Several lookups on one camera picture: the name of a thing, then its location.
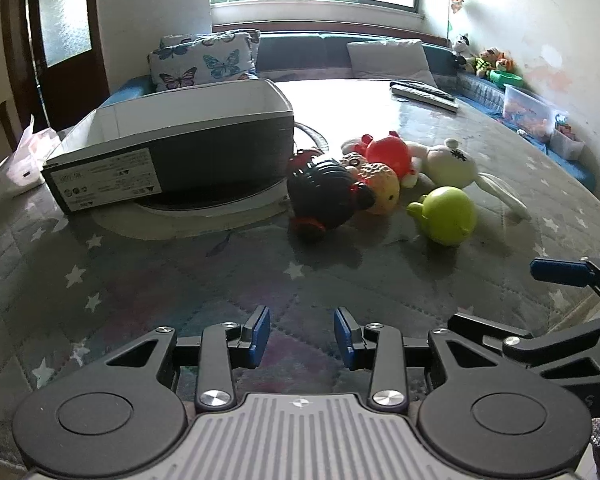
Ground black remote control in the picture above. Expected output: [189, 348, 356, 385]
[389, 80, 456, 102]

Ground clear plastic storage tub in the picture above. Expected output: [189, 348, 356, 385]
[502, 83, 558, 143]

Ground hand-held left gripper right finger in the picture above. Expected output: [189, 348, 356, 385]
[333, 306, 496, 413]

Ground orange toy on stick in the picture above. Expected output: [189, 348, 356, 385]
[447, 0, 466, 41]

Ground blue sofa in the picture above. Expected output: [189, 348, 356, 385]
[97, 30, 596, 191]

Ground small clear plastic box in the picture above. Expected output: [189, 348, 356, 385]
[550, 115, 586, 161]

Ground white plush rabbit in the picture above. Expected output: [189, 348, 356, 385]
[410, 138, 532, 221]

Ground dark wooden glass door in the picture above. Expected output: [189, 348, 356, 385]
[0, 0, 111, 131]

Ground white plastic bag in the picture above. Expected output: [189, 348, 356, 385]
[7, 114, 63, 196]

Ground tan textured duck toy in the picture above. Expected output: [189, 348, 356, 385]
[342, 152, 402, 217]

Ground panda plush toy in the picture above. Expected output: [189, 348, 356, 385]
[452, 32, 474, 68]

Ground red plush toy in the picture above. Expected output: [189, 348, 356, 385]
[354, 131, 418, 189]

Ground black chicken toy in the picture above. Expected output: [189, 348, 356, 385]
[286, 149, 376, 242]

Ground green round toy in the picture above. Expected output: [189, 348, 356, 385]
[406, 186, 478, 247]

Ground grey remote control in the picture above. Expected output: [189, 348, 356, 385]
[391, 86, 460, 112]

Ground grey cardboard box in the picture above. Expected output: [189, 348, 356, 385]
[41, 78, 296, 215]

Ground plain white pillow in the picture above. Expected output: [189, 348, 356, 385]
[346, 39, 438, 88]

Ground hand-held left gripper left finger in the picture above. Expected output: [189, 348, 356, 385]
[105, 305, 272, 413]

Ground green bowl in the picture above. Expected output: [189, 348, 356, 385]
[489, 70, 523, 89]

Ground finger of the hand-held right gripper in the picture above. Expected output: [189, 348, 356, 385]
[530, 250, 600, 313]
[447, 311, 600, 401]

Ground butterfly print pillow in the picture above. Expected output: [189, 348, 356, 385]
[147, 35, 258, 93]
[160, 29, 262, 68]

